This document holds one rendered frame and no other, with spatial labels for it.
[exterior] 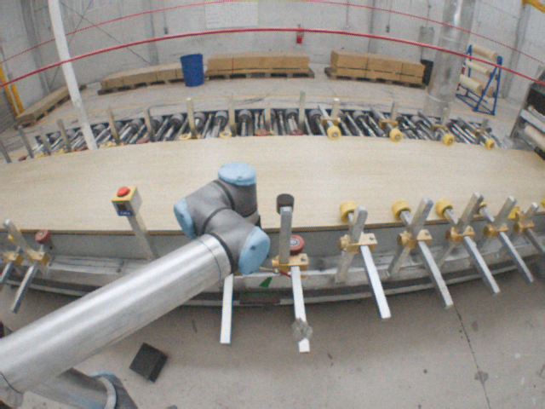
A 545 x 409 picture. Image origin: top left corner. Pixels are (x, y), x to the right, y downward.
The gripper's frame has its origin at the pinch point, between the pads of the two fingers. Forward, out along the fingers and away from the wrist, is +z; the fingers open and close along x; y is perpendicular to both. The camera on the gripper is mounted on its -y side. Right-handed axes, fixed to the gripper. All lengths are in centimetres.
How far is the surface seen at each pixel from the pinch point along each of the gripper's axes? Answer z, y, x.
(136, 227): -11.4, -35.5, 6.1
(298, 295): 11.4, 18.9, -7.3
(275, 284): 23.9, 11.5, 5.4
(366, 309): 98, 77, 23
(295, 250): 7.0, 19.4, 9.7
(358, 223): -9.6, 39.5, 6.1
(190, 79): 78, -152, 548
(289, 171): 7, 22, 62
